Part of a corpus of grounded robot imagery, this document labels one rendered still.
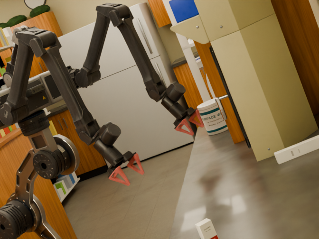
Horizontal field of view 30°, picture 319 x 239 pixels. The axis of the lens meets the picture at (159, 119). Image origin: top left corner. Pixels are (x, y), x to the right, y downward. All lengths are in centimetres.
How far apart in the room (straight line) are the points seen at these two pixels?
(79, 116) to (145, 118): 503
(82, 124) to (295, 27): 95
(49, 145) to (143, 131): 455
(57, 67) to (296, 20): 98
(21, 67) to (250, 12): 89
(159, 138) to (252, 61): 520
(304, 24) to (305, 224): 113
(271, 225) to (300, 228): 10
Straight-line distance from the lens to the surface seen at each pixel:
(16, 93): 242
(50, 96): 285
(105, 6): 264
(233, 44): 213
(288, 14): 250
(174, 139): 726
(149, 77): 261
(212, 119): 285
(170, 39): 775
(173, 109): 261
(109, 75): 723
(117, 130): 220
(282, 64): 224
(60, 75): 223
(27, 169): 308
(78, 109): 223
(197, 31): 213
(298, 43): 251
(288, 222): 161
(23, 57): 233
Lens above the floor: 156
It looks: 9 degrees down
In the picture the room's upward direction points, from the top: 23 degrees counter-clockwise
